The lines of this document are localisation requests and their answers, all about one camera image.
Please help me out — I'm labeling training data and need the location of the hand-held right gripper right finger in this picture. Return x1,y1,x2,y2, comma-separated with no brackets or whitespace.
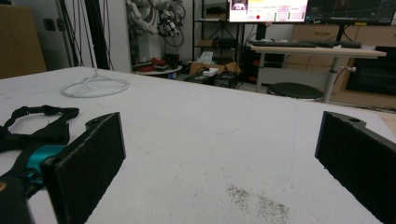
314,110,396,224

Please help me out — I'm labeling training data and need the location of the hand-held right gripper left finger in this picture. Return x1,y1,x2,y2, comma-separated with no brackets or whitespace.
39,112,127,224

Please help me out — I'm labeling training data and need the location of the black bow tie with strap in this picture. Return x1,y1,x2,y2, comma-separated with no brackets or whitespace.
0,105,80,154

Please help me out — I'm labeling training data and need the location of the black appliance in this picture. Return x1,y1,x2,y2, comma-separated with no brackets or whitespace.
346,46,396,96

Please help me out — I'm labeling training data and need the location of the black round stool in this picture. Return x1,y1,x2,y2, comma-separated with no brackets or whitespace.
266,81,324,103

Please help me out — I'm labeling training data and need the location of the light wooden desk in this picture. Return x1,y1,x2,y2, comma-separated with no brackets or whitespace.
249,44,388,104

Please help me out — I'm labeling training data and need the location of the low round white table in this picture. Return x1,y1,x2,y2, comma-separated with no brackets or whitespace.
134,64,183,77

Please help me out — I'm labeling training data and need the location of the red tool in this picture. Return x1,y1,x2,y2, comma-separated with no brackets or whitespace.
150,56,168,68

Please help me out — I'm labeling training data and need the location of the black metal stand pole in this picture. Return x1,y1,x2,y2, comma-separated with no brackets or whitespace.
83,0,110,71

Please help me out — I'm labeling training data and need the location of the light wooden cabinet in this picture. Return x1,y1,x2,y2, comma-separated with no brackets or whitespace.
285,23,396,109

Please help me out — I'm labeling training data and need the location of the brown board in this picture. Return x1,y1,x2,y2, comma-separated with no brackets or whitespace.
0,4,48,80

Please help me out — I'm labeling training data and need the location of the black keyboard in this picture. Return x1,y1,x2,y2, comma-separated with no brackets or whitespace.
247,39,362,49

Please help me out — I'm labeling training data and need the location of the black computer tower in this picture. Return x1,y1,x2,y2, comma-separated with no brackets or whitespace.
238,46,286,84

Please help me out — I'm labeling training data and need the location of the open cardboard box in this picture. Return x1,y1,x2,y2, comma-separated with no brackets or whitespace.
189,61,241,77

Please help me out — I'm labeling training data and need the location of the dark computer monitor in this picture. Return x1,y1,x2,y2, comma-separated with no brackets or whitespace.
304,0,396,27

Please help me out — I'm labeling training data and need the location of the small white box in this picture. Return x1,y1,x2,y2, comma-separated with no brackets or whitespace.
202,67,220,77

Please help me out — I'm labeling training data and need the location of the black case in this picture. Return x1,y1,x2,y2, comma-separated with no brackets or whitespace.
186,71,240,90

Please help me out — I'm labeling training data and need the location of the bright computer monitor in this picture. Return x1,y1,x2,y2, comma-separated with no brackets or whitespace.
228,0,309,23

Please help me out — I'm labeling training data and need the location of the black metal shelf rack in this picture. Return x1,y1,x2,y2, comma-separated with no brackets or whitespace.
191,0,245,64

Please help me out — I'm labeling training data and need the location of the white stand with ring base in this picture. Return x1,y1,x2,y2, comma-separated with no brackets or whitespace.
61,66,131,99

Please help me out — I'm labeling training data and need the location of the white robot with cables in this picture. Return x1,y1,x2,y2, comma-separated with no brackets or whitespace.
125,0,188,49

